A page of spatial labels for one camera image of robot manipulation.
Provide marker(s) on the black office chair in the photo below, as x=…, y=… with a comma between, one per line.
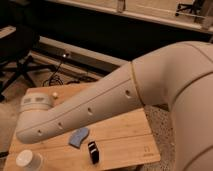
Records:
x=15, y=57

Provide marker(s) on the distant black chair base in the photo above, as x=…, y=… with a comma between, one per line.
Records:
x=193, y=8

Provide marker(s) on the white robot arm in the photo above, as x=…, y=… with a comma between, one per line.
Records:
x=179, y=75

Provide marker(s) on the blue sponge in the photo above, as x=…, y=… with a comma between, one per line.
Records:
x=78, y=137

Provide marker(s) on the white ceramic cup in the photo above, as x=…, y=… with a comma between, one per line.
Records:
x=29, y=160

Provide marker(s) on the black eraser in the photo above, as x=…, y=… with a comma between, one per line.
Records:
x=93, y=151

